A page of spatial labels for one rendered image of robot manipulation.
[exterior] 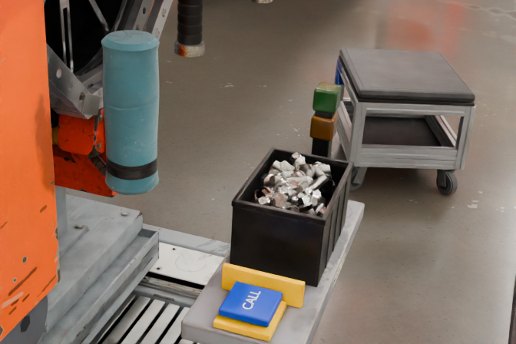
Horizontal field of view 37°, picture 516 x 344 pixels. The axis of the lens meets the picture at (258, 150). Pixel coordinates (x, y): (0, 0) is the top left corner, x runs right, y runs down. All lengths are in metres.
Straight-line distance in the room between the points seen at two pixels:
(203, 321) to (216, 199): 1.23
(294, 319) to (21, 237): 0.39
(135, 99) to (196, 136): 1.45
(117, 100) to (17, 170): 0.38
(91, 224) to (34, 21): 0.91
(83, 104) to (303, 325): 0.52
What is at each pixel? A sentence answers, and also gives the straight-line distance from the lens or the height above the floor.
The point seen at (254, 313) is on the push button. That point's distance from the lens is 1.03.
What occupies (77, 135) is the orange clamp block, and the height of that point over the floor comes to 0.54.
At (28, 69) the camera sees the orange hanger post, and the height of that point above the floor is 0.82.
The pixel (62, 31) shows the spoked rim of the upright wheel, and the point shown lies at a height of 0.69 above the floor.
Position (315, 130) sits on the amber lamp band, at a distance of 1.30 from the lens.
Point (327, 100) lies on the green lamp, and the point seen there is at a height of 0.64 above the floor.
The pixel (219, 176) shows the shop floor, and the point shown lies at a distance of 2.39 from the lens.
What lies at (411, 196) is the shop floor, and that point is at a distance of 2.40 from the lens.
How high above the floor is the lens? 1.11
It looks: 25 degrees down
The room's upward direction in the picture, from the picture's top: 4 degrees clockwise
